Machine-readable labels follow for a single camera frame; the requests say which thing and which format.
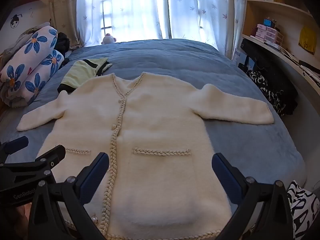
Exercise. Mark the blue fleece blanket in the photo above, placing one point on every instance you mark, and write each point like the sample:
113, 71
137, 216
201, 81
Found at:
187, 62

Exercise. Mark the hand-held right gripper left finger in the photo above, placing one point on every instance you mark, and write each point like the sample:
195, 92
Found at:
96, 172

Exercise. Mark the white cardboard box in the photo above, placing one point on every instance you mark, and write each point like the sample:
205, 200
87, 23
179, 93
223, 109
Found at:
237, 55

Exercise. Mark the white fluffy cardigan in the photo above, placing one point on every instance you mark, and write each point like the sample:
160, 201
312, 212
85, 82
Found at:
162, 130

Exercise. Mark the blue floral rolled quilt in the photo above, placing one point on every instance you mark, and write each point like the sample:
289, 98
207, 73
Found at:
32, 60

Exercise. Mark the beige floral curtain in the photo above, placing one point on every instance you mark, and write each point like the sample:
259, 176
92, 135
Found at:
237, 17
65, 12

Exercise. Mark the white curved desk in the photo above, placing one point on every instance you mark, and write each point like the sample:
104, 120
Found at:
295, 65

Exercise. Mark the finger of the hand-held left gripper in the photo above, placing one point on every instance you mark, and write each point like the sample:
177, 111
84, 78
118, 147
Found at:
50, 156
17, 143

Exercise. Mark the small blue box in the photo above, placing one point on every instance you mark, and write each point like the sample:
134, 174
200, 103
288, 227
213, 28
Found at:
268, 22

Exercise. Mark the white and pink plush toy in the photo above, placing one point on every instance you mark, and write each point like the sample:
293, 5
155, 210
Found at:
108, 39

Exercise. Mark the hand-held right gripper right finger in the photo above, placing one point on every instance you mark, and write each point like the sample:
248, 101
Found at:
226, 177

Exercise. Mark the dark clothes pile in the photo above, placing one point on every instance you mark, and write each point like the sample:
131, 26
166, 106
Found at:
62, 42

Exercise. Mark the black and white zebra cloth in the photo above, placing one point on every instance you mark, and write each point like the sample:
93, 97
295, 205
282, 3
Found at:
265, 87

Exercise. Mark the black bag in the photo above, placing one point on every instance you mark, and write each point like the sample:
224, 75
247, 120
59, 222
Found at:
280, 80

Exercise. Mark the pink drawer boxes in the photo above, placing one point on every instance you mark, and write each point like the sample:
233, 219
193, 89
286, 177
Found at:
268, 33

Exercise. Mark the yellow cloth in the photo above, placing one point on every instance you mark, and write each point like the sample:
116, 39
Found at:
308, 40

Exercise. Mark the yellow-green garment with black trim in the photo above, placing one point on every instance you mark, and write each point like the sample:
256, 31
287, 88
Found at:
77, 73

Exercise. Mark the white sheer leaf-print curtain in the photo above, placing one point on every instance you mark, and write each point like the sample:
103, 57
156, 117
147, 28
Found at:
200, 12
130, 10

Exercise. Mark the black and white patterned cloth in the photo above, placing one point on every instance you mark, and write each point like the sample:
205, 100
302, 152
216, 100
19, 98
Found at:
300, 205

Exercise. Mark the wooden bookshelf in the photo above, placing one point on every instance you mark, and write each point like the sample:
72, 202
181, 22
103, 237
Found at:
287, 10

